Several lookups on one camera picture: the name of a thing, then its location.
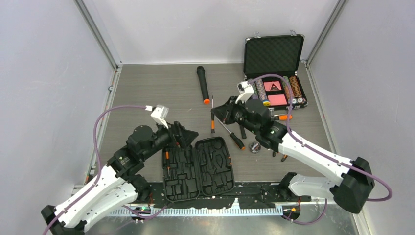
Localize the open poker chip case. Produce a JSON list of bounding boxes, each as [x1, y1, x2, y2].
[[243, 33, 308, 111]]

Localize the orange handled pliers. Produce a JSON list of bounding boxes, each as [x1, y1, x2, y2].
[[272, 151, 288, 162]]

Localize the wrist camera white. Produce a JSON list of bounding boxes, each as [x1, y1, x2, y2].
[[235, 81, 254, 103], [145, 105, 169, 129]]

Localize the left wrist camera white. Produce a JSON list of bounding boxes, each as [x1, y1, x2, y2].
[[145, 105, 169, 129]]

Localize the black microphone orange end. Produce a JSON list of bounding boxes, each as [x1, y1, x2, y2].
[[196, 66, 210, 104]]

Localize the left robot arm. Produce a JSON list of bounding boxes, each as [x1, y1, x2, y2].
[[41, 121, 199, 235]]

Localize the black tool kit case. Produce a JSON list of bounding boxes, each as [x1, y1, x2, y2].
[[161, 137, 235, 194]]

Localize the orange handled screwdriver by case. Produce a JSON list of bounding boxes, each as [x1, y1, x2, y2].
[[272, 114, 292, 121]]

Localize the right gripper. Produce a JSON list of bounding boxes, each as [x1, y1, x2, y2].
[[211, 96, 259, 135]]

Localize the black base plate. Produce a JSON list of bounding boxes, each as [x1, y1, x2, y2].
[[134, 182, 311, 209]]

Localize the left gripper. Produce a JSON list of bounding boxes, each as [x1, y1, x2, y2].
[[142, 117, 198, 160]]

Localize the thin orange black screwdriver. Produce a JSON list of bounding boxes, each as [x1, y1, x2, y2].
[[210, 96, 215, 134]]

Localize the claw hammer black handle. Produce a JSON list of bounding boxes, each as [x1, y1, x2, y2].
[[239, 125, 247, 140]]

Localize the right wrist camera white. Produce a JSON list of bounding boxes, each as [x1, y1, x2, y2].
[[235, 81, 254, 103]]

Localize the small orange black screwdriver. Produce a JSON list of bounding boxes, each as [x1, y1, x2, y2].
[[165, 151, 171, 178]]

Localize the small round bit holder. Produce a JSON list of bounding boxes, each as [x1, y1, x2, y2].
[[249, 141, 261, 154]]

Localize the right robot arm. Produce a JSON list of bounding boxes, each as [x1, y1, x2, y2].
[[211, 96, 375, 214]]

